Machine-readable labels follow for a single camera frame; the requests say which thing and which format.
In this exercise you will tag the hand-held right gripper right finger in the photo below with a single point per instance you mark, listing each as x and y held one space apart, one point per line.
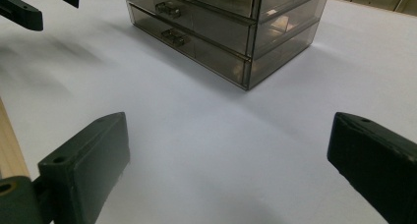
377 165

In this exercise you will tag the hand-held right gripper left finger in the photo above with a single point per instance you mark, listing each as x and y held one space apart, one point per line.
85 165

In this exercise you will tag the smoky clear plastic drawer cabinet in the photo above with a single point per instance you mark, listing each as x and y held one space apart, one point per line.
282 50

